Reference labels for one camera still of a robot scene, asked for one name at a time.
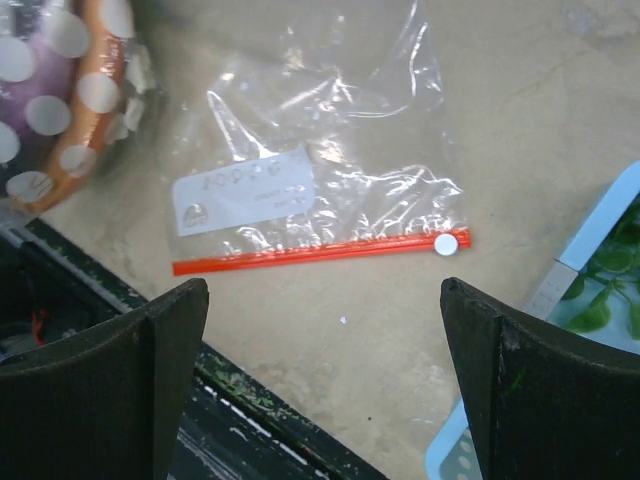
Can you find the polka dot zip bag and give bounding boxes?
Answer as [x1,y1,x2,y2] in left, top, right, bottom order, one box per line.
[0,0,161,221]

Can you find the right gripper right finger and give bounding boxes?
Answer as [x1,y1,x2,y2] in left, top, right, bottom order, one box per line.
[440,278,639,479]

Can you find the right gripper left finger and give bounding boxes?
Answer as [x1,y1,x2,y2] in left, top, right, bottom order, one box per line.
[1,278,209,479]

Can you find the purple eggplant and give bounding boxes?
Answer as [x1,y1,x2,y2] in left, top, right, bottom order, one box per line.
[1,9,86,197]

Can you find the green herb sprig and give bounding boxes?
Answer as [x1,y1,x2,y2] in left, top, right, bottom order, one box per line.
[554,199,639,351]

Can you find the red zipper clear bag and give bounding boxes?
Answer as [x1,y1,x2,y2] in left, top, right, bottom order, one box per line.
[163,1,472,275]

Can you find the blue plastic basket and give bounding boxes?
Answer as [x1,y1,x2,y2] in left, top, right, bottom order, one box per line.
[425,164,639,479]

